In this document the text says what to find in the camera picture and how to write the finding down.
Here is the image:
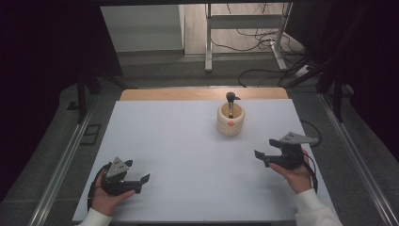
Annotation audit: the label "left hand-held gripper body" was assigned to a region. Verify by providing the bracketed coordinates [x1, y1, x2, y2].
[101, 156, 143, 197]

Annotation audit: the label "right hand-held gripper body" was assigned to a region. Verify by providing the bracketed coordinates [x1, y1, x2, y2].
[264, 131, 320, 171]

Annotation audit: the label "round wooden cup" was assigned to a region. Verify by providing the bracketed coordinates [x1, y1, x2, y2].
[216, 102, 246, 137]

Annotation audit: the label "black makeup brush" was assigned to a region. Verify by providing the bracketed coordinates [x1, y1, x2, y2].
[225, 90, 242, 120]

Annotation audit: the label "person's right hand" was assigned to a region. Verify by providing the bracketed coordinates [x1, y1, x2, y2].
[268, 148, 313, 195]

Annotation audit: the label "person's left hand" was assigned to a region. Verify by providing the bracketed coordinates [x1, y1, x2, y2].
[90, 171, 136, 218]

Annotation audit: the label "white table mat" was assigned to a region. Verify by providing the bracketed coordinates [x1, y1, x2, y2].
[72, 99, 340, 223]

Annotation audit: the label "black metal stand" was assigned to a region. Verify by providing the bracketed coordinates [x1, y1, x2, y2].
[66, 71, 130, 125]
[281, 6, 370, 124]

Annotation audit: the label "white power strip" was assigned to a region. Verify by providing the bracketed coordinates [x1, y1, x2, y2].
[295, 64, 312, 78]

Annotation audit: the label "wooden table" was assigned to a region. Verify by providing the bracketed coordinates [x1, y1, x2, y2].
[120, 87, 290, 102]

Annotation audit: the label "dark curtain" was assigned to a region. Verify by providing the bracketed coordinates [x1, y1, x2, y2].
[0, 0, 124, 202]
[284, 0, 399, 164]

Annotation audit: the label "white cabinet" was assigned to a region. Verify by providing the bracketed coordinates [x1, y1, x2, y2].
[100, 4, 186, 54]

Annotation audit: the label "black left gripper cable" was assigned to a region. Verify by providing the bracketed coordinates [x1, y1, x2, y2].
[87, 162, 113, 213]

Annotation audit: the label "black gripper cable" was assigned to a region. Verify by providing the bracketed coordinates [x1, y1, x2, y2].
[87, 162, 113, 213]
[302, 153, 319, 194]

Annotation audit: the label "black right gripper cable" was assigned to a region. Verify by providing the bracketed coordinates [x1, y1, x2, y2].
[302, 153, 319, 194]

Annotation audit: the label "thin black cable beside table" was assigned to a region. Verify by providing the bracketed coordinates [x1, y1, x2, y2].
[300, 119, 323, 149]

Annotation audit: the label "black rectangular floor frame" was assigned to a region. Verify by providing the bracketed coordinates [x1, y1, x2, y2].
[79, 123, 103, 147]

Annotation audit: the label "metal floor rail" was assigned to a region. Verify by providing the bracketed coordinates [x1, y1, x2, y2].
[317, 92, 399, 226]
[27, 102, 97, 226]

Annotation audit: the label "black looped floor cable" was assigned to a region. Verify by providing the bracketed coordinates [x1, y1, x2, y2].
[237, 68, 304, 89]

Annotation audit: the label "tangled black floor cables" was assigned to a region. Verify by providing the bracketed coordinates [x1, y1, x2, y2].
[209, 3, 307, 58]

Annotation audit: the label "white metal desk frame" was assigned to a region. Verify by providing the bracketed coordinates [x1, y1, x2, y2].
[204, 3, 294, 73]

